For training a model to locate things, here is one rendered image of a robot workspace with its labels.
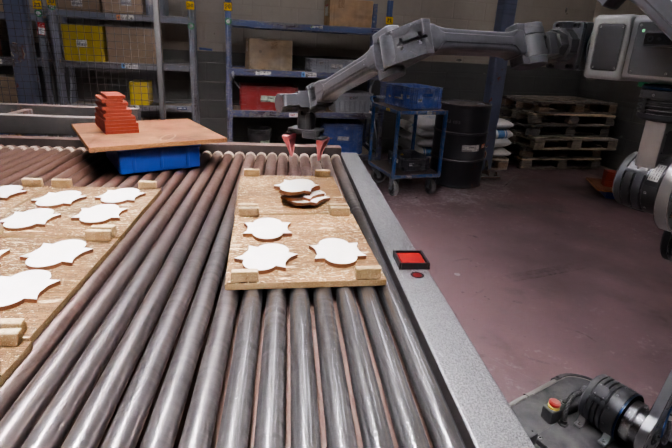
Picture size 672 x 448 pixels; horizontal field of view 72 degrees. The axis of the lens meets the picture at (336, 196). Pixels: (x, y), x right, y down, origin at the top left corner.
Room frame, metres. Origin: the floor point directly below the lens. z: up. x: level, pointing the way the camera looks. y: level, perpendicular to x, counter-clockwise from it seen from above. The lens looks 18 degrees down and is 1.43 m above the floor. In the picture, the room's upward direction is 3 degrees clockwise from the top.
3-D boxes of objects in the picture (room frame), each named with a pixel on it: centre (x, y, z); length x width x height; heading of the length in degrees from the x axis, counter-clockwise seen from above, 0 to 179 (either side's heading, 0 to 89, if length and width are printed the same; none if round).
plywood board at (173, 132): (1.91, 0.80, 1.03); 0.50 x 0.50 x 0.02; 35
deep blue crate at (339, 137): (5.79, -0.02, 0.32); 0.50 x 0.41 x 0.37; 99
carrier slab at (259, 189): (1.51, 0.16, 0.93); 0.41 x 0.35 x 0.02; 9
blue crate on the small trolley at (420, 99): (4.77, -0.72, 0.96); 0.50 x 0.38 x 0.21; 28
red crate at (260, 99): (5.57, 0.86, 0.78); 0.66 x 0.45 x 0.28; 103
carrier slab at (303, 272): (1.10, 0.08, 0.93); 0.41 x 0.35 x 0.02; 10
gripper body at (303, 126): (1.47, 0.11, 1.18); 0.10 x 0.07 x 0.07; 70
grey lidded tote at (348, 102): (5.76, -0.10, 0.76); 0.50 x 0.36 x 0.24; 109
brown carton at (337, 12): (5.75, -0.02, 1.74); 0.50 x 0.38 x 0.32; 103
